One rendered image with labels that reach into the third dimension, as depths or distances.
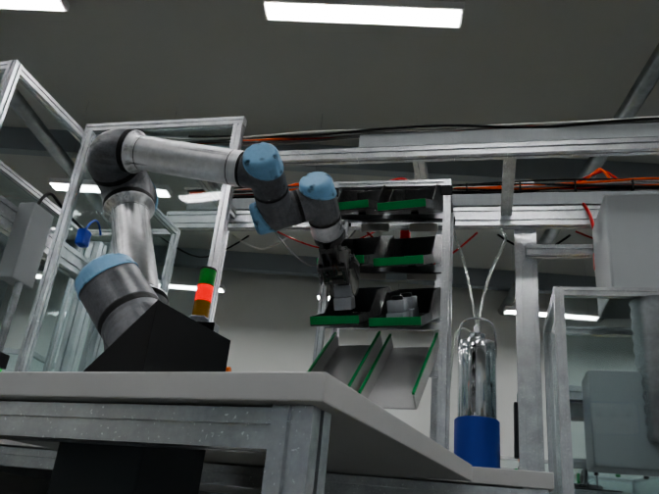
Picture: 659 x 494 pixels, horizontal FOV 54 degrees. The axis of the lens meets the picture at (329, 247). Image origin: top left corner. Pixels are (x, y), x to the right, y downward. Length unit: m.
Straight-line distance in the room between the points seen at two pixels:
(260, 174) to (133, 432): 0.68
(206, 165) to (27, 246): 1.33
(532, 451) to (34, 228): 2.03
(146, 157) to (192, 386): 0.81
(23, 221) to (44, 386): 1.82
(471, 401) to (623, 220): 0.84
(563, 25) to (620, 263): 5.04
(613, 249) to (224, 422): 1.95
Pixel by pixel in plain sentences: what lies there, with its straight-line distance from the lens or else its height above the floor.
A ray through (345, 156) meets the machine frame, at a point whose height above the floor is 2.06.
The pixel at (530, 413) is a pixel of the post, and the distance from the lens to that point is 2.69.
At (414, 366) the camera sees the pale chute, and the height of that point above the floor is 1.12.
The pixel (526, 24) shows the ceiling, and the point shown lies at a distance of 7.20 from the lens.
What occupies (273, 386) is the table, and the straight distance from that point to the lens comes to 0.65.
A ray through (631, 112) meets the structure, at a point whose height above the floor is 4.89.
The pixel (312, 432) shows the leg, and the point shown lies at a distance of 0.64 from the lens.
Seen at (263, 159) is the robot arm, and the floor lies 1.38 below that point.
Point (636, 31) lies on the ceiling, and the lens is 7.51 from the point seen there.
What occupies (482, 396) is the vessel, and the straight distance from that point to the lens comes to 2.36.
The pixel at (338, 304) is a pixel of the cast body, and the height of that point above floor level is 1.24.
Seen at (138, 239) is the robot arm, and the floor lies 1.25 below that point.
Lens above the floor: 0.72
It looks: 24 degrees up
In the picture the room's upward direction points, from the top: 6 degrees clockwise
